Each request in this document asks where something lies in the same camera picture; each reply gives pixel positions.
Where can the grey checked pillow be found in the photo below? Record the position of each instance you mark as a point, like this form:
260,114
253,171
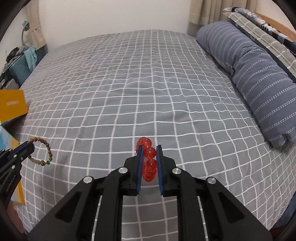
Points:
281,54

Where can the wooden headboard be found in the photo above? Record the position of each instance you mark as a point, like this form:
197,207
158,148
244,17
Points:
280,27

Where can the yellow box lid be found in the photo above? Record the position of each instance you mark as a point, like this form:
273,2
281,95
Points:
12,104

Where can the dark patterned pillow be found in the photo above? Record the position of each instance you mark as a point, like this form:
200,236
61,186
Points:
259,22

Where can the blue striped bolster pillow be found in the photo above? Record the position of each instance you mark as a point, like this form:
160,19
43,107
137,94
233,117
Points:
263,84

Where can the beige right curtain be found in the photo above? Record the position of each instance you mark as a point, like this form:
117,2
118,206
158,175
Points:
204,12

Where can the beige left curtain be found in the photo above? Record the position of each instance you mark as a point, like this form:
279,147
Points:
35,32

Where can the teal suitcase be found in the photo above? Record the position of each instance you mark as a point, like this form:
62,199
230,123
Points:
19,70

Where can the grey checked bed cover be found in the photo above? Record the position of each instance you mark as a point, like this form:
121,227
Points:
92,100

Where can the beige curtain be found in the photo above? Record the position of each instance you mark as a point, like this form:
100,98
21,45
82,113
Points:
204,12
35,32

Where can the light blue cloth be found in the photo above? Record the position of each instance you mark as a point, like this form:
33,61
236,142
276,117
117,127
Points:
31,58

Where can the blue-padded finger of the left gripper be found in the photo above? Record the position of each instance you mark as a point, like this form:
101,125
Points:
22,149

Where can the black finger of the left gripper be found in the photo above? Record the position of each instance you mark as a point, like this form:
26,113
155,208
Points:
18,158

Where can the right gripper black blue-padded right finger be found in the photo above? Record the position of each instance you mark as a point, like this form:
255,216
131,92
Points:
206,209

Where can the blue desk lamp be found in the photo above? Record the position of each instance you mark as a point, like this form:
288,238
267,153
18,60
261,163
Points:
26,27

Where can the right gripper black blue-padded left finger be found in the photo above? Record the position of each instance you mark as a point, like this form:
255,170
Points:
92,209

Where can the blue yellow jewelry box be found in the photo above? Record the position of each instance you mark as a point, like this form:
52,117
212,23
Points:
7,142

